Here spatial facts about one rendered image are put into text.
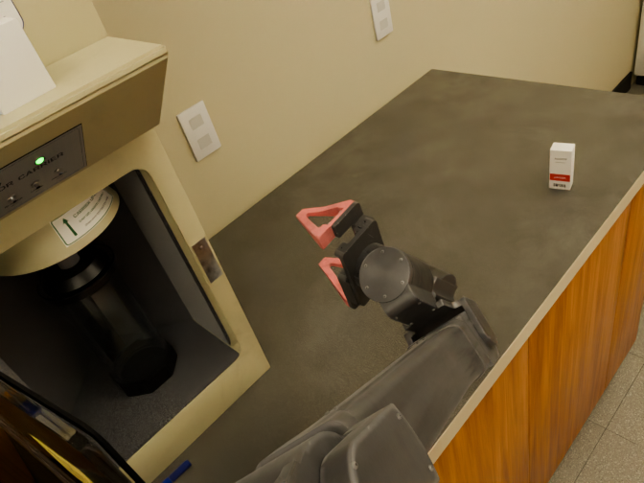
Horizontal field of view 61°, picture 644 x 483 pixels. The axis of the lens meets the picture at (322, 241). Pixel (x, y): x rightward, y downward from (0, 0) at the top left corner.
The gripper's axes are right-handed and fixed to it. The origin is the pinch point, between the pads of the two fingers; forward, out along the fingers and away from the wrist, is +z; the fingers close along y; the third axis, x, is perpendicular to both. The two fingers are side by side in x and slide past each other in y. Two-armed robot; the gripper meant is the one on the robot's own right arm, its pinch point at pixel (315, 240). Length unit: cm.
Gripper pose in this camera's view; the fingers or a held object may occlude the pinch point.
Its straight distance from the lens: 71.8
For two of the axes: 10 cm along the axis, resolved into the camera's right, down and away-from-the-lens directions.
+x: -6.3, 6.8, -3.8
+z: -7.2, -3.3, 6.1
